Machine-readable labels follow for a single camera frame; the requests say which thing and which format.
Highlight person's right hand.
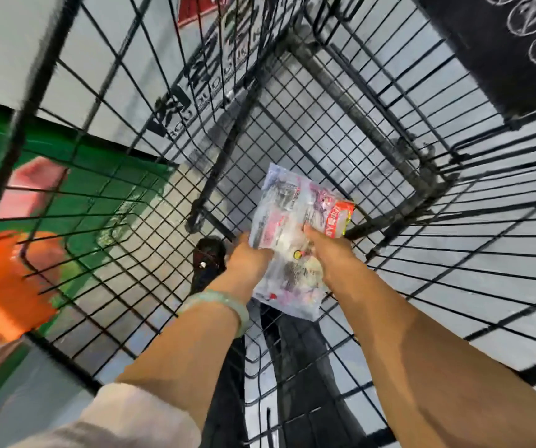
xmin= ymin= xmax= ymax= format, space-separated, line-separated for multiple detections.
xmin=303 ymin=224 xmax=367 ymax=293

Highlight person's left hand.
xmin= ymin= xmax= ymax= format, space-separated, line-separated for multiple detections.
xmin=221 ymin=231 xmax=275 ymax=299

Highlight clear plastic snack packet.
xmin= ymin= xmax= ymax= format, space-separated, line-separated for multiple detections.
xmin=248 ymin=163 xmax=356 ymax=322

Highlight person's left forearm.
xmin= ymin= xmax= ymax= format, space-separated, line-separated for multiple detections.
xmin=115 ymin=294 xmax=250 ymax=432

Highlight person's right forearm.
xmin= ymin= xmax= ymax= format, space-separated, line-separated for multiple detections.
xmin=326 ymin=268 xmax=536 ymax=448

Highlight black shoe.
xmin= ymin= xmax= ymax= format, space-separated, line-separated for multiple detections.
xmin=192 ymin=236 xmax=227 ymax=277

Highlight pale green jade bangle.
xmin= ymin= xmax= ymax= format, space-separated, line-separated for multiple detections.
xmin=177 ymin=290 xmax=250 ymax=339

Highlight black trousers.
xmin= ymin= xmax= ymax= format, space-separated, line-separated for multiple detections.
xmin=189 ymin=270 xmax=367 ymax=448

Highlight white shirt sleeve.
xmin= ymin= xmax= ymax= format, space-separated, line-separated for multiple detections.
xmin=9 ymin=382 xmax=202 ymax=448

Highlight red white printed floor sticker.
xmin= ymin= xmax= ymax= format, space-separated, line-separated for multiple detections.
xmin=147 ymin=0 xmax=269 ymax=138

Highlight black chalkboard sign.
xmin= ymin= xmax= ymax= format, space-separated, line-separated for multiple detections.
xmin=413 ymin=0 xmax=536 ymax=131

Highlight black wire shopping cart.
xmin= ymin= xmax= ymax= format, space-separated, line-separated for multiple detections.
xmin=0 ymin=0 xmax=536 ymax=448

